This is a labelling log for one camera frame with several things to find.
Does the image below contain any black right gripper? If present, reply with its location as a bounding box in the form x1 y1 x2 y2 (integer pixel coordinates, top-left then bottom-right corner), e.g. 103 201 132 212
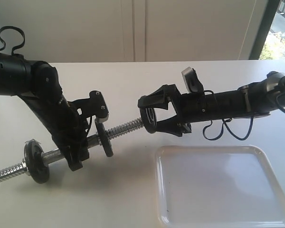
138 85 219 137

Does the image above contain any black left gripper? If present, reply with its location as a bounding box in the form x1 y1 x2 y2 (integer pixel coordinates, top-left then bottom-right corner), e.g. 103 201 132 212
20 94 89 171

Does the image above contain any black weight plate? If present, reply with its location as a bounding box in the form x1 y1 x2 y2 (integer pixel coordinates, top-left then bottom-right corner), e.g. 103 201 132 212
95 123 113 157
24 139 49 184
140 108 157 133

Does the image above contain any chrome threaded dumbbell bar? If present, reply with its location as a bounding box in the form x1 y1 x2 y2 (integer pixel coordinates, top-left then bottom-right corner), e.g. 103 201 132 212
0 118 143 183

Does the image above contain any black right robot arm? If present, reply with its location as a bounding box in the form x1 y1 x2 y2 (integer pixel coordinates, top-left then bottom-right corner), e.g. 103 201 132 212
138 67 285 137

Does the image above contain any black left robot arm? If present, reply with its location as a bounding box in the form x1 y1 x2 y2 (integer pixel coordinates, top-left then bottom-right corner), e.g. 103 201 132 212
0 53 89 171

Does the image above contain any white plastic tray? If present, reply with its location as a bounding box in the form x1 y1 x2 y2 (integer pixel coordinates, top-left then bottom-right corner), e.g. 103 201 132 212
154 145 285 228

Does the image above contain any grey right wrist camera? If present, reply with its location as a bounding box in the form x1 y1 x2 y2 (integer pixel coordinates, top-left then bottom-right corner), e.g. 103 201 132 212
181 67 204 94

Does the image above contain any black window frame post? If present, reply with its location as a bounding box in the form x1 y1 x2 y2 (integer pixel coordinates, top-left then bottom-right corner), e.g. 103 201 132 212
249 0 280 60

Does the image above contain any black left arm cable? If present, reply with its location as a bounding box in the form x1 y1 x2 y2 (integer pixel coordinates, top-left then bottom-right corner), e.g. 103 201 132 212
0 26 26 57

